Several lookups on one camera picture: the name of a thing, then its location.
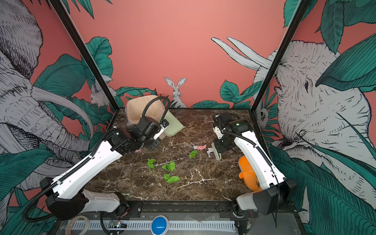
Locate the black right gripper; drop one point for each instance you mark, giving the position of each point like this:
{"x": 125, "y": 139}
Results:
{"x": 219, "y": 148}

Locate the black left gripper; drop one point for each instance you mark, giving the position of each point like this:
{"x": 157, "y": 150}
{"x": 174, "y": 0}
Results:
{"x": 157, "y": 145}

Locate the light green hand brush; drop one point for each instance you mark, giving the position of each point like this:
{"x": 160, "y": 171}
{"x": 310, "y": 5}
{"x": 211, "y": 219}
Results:
{"x": 216, "y": 153}

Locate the cream plastic trash bin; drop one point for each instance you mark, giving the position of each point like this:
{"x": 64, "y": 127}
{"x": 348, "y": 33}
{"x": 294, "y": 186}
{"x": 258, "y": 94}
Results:
{"x": 135, "y": 108}

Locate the light green plastic dustpan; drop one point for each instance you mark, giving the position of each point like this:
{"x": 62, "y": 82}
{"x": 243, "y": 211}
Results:
{"x": 174, "y": 126}

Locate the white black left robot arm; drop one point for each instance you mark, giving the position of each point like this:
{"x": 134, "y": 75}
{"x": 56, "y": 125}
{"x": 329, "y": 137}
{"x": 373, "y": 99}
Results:
{"x": 65, "y": 197}

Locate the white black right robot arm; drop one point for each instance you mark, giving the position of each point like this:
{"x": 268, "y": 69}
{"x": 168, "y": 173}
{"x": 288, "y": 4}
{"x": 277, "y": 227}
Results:
{"x": 270, "y": 189}

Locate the white crumpled paper scrap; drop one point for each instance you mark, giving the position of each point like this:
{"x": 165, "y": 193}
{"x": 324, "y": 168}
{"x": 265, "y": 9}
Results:
{"x": 209, "y": 151}

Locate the pink paper scrap long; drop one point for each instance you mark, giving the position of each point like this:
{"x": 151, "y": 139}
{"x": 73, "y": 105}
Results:
{"x": 201, "y": 147}

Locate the green paper scrap far left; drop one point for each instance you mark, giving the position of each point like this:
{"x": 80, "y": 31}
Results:
{"x": 150, "y": 163}

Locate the green paper scrap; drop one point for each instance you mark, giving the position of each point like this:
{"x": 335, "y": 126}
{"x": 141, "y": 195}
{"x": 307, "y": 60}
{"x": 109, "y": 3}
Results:
{"x": 193, "y": 154}
{"x": 171, "y": 179}
{"x": 150, "y": 163}
{"x": 169, "y": 166}

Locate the green paper scrap upper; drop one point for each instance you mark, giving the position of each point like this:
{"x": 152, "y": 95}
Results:
{"x": 193, "y": 154}

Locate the orange plush fish toy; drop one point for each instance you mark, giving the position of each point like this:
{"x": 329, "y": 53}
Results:
{"x": 248, "y": 175}

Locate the green paper scrap middle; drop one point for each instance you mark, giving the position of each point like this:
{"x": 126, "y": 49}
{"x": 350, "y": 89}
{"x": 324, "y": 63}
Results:
{"x": 169, "y": 166}

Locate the green paper scrap front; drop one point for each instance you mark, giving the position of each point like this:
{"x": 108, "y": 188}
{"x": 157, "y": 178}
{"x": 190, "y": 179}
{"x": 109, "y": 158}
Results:
{"x": 171, "y": 179}

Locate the blue round button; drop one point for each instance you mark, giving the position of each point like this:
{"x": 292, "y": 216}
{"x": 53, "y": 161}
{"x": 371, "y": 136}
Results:
{"x": 159, "y": 225}

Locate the coiled clear tube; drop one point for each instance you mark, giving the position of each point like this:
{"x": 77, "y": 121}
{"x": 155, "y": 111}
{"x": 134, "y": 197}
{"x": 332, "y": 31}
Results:
{"x": 81, "y": 222}

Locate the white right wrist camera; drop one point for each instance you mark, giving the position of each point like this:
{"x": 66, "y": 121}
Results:
{"x": 218, "y": 132}

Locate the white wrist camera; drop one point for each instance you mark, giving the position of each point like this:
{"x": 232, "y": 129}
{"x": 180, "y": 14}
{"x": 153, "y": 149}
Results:
{"x": 160, "y": 132}
{"x": 218, "y": 132}

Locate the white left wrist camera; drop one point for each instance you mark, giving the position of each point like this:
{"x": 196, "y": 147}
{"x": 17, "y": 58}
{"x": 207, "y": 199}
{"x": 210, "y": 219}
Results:
{"x": 160, "y": 132}

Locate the white slotted cable duct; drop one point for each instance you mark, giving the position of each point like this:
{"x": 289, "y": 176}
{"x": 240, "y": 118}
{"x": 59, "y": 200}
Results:
{"x": 176, "y": 225}

